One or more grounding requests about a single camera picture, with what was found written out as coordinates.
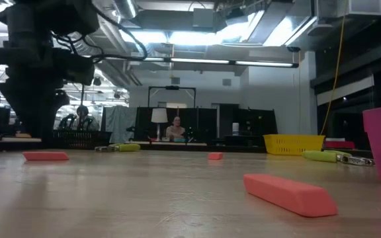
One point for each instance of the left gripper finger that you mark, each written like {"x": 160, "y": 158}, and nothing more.
{"x": 31, "y": 109}
{"x": 50, "y": 105}

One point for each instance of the pink eraser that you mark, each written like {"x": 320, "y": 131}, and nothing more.
{"x": 45, "y": 156}
{"x": 286, "y": 195}
{"x": 215, "y": 156}

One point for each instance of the black background robot arm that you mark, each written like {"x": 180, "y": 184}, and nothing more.
{"x": 65, "y": 121}

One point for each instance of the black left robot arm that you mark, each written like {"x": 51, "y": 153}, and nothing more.
{"x": 45, "y": 20}

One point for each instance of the person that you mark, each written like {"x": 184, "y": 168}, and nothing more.
{"x": 84, "y": 114}
{"x": 176, "y": 127}

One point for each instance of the black mesh basket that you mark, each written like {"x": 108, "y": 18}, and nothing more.
{"x": 81, "y": 139}

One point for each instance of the grey cloth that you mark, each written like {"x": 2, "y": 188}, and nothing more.
{"x": 119, "y": 124}

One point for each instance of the white table lamp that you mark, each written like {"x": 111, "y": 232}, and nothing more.
{"x": 159, "y": 115}

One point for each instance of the long ceiling light bar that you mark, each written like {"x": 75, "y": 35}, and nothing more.
{"x": 197, "y": 61}

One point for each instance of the black partition panels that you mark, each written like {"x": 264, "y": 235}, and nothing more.
{"x": 203, "y": 122}

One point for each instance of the white container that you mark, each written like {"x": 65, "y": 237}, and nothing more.
{"x": 235, "y": 129}

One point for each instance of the yellow plastic basket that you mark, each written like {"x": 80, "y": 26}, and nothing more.
{"x": 293, "y": 144}

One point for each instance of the red flat box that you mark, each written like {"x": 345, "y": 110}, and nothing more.
{"x": 339, "y": 144}

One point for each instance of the silver ventilation duct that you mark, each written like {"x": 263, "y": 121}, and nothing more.
{"x": 126, "y": 8}

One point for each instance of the black rig frame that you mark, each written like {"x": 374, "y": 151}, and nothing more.
{"x": 172, "y": 87}

